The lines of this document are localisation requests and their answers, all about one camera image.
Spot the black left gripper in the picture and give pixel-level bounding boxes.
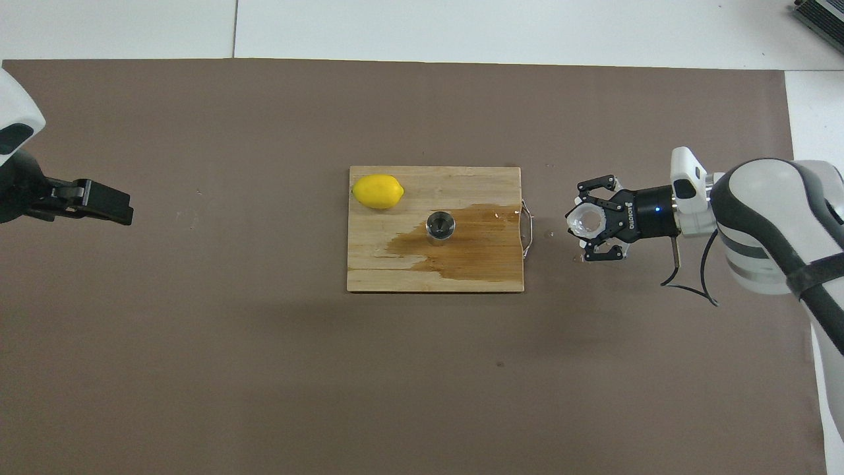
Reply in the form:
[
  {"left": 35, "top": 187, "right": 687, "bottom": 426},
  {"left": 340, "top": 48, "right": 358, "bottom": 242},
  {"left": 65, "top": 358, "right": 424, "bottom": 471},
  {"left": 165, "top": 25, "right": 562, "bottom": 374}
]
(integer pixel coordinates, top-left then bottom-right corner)
[{"left": 0, "top": 150, "right": 134, "bottom": 226}]

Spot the yellow lemon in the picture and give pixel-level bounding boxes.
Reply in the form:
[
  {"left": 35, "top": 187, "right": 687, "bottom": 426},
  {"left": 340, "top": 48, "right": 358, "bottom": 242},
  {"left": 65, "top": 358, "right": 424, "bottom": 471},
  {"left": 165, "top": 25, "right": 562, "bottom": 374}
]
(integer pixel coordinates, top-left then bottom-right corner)
[{"left": 351, "top": 174, "right": 405, "bottom": 210}]

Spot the grey ribbed metal device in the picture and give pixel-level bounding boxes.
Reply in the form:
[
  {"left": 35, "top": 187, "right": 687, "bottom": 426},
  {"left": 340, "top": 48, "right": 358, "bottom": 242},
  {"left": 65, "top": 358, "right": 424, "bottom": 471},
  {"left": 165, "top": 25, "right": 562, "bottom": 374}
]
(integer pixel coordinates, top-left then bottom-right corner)
[{"left": 791, "top": 0, "right": 844, "bottom": 37}]

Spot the small clear textured cup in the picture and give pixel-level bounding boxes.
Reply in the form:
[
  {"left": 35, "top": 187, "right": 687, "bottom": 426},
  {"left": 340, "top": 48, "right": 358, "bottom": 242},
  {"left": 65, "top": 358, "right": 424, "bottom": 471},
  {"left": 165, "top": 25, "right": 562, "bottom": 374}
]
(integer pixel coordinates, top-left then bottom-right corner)
[{"left": 566, "top": 203, "right": 604, "bottom": 239}]

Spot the brown paper table mat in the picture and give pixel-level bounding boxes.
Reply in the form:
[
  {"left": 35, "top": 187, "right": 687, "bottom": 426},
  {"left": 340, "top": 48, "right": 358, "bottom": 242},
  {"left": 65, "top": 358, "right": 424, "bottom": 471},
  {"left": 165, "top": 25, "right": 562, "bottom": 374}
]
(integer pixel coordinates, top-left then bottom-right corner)
[{"left": 0, "top": 58, "right": 828, "bottom": 475}]

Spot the steel double jigger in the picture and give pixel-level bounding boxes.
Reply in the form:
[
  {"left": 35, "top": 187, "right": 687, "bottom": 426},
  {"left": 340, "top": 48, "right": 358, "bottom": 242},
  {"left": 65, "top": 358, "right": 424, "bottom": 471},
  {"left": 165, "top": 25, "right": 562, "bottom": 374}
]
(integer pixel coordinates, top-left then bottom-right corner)
[{"left": 425, "top": 211, "right": 457, "bottom": 248}]

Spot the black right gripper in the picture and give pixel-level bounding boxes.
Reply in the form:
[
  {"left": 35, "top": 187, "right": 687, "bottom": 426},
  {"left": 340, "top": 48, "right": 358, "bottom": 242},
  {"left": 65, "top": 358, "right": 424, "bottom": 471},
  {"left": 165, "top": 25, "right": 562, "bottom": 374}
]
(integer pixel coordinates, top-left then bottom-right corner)
[{"left": 576, "top": 175, "right": 680, "bottom": 263}]

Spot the wooden cutting board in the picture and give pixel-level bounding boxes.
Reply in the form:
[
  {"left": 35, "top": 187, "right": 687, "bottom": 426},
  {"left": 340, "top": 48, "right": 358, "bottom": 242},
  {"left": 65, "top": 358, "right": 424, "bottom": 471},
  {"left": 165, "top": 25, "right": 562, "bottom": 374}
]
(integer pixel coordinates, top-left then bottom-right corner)
[{"left": 347, "top": 166, "right": 535, "bottom": 294}]

